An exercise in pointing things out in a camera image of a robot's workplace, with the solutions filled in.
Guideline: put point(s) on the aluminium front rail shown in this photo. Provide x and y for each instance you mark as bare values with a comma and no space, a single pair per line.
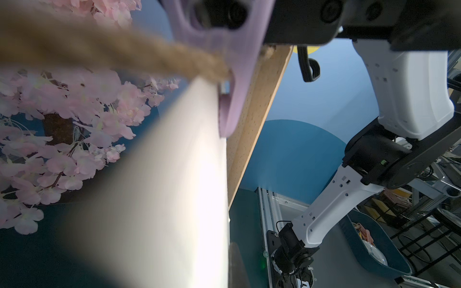
276,211

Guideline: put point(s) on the pink cherry blossom tree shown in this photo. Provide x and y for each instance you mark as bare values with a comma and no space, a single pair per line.
60,126

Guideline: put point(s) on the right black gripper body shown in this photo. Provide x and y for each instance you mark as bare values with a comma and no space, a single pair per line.
405,25

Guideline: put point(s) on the wooden drying rack frame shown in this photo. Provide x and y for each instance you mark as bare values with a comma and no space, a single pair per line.
265,82

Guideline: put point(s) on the white postcard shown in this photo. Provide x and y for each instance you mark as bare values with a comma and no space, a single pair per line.
159,218

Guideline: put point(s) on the purple clothespin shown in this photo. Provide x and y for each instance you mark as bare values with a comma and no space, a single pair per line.
233,29

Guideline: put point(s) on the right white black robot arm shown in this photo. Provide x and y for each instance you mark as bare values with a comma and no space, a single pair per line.
417,123

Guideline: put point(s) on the blue storage bin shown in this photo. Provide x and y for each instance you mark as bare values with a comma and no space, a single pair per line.
396,266

